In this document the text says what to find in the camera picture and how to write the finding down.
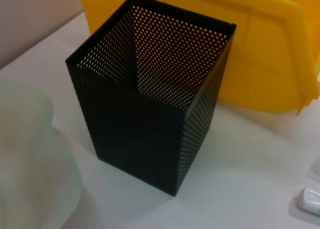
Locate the green utility knife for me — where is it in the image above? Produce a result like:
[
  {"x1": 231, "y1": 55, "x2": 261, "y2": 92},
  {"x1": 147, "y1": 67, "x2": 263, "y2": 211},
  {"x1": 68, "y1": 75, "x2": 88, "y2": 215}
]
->
[{"x1": 297, "y1": 187, "x2": 320, "y2": 218}]

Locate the black mesh pen holder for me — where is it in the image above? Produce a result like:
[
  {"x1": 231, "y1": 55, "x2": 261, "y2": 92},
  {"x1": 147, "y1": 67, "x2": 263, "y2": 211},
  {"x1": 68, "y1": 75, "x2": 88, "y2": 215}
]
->
[{"x1": 65, "y1": 0, "x2": 237, "y2": 197}]

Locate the translucent green fruit bowl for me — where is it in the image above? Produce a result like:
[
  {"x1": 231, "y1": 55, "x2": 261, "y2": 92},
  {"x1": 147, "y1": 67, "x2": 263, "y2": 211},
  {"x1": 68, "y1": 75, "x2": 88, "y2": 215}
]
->
[{"x1": 0, "y1": 78, "x2": 84, "y2": 229}]

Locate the yellow plastic bin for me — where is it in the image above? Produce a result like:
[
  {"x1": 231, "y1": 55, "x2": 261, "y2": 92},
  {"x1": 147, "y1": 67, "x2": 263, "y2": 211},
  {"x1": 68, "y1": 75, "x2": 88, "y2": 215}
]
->
[{"x1": 76, "y1": 0, "x2": 320, "y2": 117}]

